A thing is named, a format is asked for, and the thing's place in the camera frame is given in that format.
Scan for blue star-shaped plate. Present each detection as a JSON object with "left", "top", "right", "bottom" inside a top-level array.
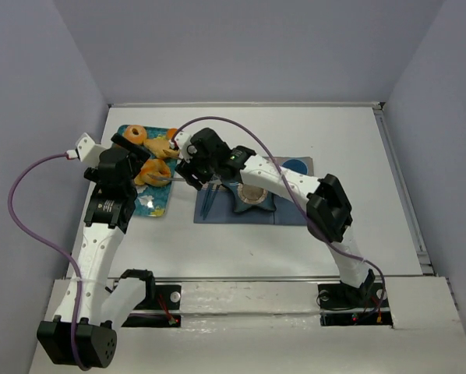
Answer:
[{"left": 222, "top": 182, "right": 277, "bottom": 214}]

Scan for twisted orange glazed bread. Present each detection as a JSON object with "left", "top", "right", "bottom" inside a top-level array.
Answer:
[{"left": 134, "top": 159, "right": 171, "bottom": 187}]

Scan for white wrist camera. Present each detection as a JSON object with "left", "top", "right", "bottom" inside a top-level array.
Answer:
[
  {"left": 169, "top": 131, "right": 192, "bottom": 162},
  {"left": 66, "top": 132, "right": 106, "bottom": 168}
]

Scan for small round orange bun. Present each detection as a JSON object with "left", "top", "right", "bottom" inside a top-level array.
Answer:
[{"left": 166, "top": 128, "right": 178, "bottom": 142}]

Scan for teal floral tray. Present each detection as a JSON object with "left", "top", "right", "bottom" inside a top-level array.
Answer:
[{"left": 117, "top": 125, "right": 178, "bottom": 217}]

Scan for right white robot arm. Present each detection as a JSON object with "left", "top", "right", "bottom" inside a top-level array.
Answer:
[{"left": 170, "top": 128, "right": 375, "bottom": 303}]

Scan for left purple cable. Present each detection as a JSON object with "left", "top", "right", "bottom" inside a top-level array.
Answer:
[{"left": 7, "top": 153, "right": 94, "bottom": 371}]

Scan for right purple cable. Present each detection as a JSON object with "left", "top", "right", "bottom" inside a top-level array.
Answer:
[{"left": 175, "top": 115, "right": 387, "bottom": 315}]

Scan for blue plastic cup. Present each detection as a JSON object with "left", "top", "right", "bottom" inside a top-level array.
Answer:
[{"left": 283, "top": 158, "right": 309, "bottom": 175}]

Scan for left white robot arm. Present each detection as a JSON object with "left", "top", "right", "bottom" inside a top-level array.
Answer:
[{"left": 37, "top": 134, "right": 155, "bottom": 370}]

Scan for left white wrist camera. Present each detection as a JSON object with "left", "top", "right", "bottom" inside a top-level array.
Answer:
[{"left": 66, "top": 132, "right": 106, "bottom": 168}]

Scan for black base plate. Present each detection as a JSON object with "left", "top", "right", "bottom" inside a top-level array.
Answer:
[
  {"left": 316, "top": 283, "right": 394, "bottom": 327},
  {"left": 122, "top": 284, "right": 182, "bottom": 328}
]

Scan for metal rail front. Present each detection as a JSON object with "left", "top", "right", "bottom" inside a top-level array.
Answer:
[{"left": 63, "top": 274, "right": 347, "bottom": 283}]

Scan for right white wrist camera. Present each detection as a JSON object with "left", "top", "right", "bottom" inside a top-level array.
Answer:
[{"left": 169, "top": 131, "right": 192, "bottom": 162}]

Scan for sugared ring donut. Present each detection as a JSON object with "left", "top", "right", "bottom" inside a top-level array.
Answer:
[{"left": 123, "top": 125, "right": 147, "bottom": 145}]

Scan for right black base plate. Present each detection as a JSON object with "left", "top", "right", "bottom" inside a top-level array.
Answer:
[{"left": 316, "top": 283, "right": 394, "bottom": 327}]

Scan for purple cable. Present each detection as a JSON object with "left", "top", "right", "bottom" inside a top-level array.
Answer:
[
  {"left": 175, "top": 115, "right": 387, "bottom": 315},
  {"left": 7, "top": 153, "right": 94, "bottom": 371}
]

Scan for blue plastic chopstick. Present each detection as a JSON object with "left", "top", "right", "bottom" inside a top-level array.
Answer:
[{"left": 200, "top": 185, "right": 223, "bottom": 221}]

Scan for metal tongs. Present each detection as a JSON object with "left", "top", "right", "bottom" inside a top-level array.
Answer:
[{"left": 143, "top": 175, "right": 185, "bottom": 186}]

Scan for blue beige placemat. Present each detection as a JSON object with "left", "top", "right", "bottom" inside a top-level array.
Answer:
[{"left": 192, "top": 155, "right": 314, "bottom": 225}]

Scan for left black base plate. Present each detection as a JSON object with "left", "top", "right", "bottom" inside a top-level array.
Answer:
[{"left": 122, "top": 284, "right": 182, "bottom": 328}]

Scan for tan turnover pastry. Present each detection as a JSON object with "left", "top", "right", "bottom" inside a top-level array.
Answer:
[{"left": 143, "top": 138, "right": 179, "bottom": 160}]

